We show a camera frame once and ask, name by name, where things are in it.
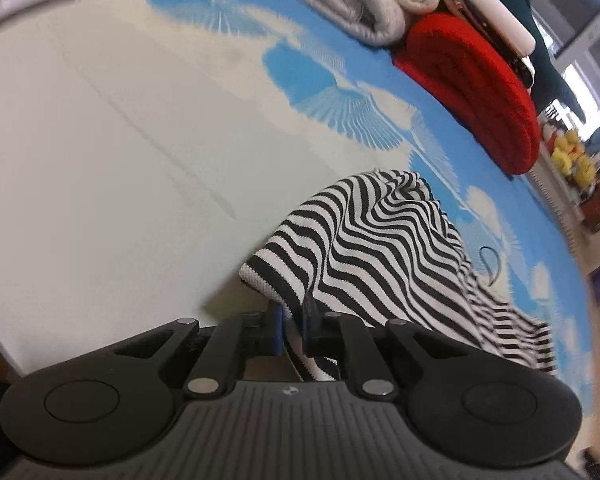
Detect white rolled cloth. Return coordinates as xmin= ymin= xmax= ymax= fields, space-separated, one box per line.
xmin=439 ymin=0 xmax=537 ymax=57

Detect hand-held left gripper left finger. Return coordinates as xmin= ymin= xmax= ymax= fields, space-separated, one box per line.
xmin=114 ymin=307 xmax=286 ymax=399

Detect blue white printed bed sheet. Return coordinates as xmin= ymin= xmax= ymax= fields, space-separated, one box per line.
xmin=0 ymin=0 xmax=596 ymax=411

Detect black hair tie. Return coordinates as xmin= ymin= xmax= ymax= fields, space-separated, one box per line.
xmin=479 ymin=246 xmax=502 ymax=287

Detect teal cloth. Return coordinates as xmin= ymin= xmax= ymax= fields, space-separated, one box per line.
xmin=475 ymin=0 xmax=587 ymax=122

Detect grey folded blanket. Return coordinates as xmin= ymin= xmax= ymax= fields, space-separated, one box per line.
xmin=244 ymin=0 xmax=441 ymax=47

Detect yellow plush toys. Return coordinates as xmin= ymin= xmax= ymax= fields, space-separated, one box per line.
xmin=550 ymin=129 xmax=600 ymax=187

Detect red folded blanket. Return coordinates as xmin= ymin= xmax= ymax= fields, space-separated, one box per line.
xmin=393 ymin=12 xmax=541 ymax=177

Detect black white striped sweater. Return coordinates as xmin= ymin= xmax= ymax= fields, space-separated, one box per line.
xmin=239 ymin=170 xmax=557 ymax=382

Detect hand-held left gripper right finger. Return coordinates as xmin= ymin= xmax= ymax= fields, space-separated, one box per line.
xmin=300 ymin=304 xmax=470 ymax=399

